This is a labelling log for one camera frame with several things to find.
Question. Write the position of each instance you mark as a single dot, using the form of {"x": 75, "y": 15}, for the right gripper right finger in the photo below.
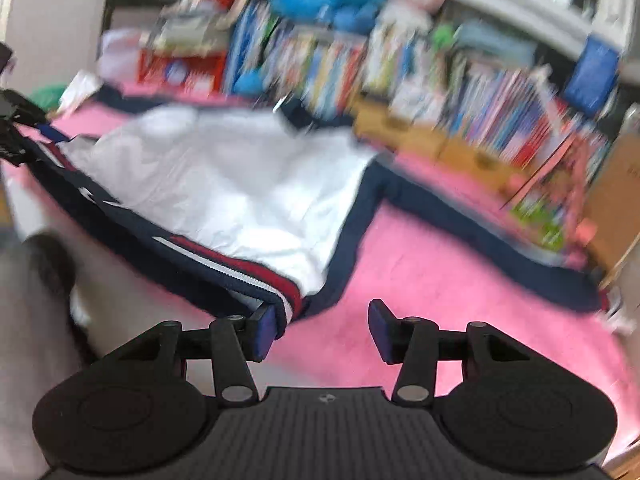
{"x": 411, "y": 343}

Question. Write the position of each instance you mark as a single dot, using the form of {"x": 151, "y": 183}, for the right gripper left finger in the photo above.
{"x": 235, "y": 341}

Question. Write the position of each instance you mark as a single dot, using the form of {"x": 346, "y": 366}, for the white navy track jacket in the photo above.
{"x": 231, "y": 207}

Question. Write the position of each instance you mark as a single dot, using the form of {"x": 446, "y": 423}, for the stack of papers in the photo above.
{"x": 197, "y": 33}

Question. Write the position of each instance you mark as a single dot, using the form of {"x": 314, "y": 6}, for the red plastic crate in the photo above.
{"x": 190, "y": 73}

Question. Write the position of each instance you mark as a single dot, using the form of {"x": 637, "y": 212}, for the pink dollhouse toy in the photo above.
{"x": 549, "y": 206}

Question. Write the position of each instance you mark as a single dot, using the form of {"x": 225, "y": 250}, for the wooden desk organizer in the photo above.
{"x": 375, "y": 124}

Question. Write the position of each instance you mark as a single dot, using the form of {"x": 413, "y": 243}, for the right row of books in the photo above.
{"x": 504, "y": 112}

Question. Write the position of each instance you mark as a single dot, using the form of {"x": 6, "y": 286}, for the row of books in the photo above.
{"x": 272, "y": 56}
{"x": 504, "y": 112}
{"x": 397, "y": 56}

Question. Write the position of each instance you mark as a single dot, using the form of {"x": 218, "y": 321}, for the middle row of books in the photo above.
{"x": 397, "y": 56}

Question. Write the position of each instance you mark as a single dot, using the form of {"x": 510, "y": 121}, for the left row of books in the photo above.
{"x": 272, "y": 56}

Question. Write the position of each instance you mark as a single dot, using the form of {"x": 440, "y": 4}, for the green round container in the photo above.
{"x": 443, "y": 37}

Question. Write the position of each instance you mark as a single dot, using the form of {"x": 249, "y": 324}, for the folded teal towel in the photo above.
{"x": 480, "y": 36}

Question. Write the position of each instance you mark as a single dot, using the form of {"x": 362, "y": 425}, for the white plush toy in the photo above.
{"x": 407, "y": 16}

